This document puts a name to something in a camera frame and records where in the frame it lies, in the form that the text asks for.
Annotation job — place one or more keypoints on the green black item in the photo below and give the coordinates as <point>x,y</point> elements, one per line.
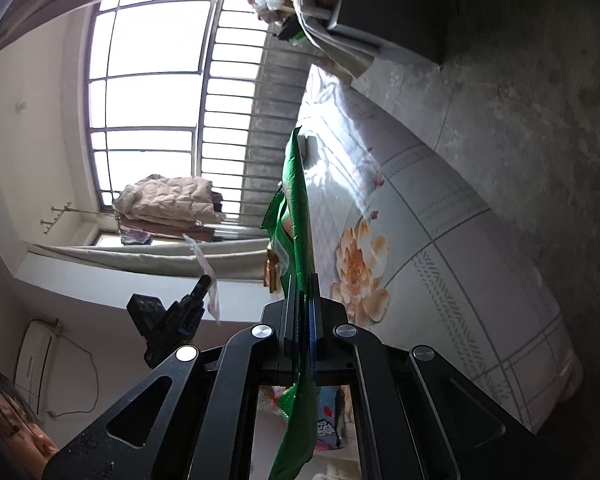
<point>290,32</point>

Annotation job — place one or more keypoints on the pink quilted duvet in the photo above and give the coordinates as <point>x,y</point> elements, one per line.
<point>170,202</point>

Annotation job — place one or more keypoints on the clear plastic wrapper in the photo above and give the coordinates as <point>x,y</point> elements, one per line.
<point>213,305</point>

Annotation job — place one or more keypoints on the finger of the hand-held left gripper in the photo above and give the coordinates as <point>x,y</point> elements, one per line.
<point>203,290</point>

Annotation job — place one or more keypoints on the grey hanging cloth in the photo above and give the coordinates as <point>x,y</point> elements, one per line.
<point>330,35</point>

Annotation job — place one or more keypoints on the dark cabinet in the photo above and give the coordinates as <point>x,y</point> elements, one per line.
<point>395,5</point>

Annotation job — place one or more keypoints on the white air conditioner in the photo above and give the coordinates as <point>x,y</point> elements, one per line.
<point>35,360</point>

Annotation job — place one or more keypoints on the large green snack bag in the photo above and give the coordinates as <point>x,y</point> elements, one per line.
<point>295,220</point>

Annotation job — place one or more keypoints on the barred window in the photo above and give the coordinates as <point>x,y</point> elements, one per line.
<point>150,60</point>

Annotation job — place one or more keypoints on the purple snack packet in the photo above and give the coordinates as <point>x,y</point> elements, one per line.
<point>332,417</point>

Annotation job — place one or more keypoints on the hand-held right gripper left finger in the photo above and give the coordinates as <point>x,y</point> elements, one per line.
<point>286,345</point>

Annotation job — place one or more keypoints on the person's head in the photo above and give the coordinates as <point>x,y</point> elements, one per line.
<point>10,425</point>

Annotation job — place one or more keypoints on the metal wall hook rack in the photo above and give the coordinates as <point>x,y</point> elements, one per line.
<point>55,217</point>

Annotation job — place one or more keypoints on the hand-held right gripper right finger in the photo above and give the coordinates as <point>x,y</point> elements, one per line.
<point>327,345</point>

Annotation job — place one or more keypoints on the floral bed sheet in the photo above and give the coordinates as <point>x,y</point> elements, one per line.
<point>430,285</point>

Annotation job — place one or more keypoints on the orange gold snack packet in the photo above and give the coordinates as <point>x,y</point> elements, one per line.
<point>272,272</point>

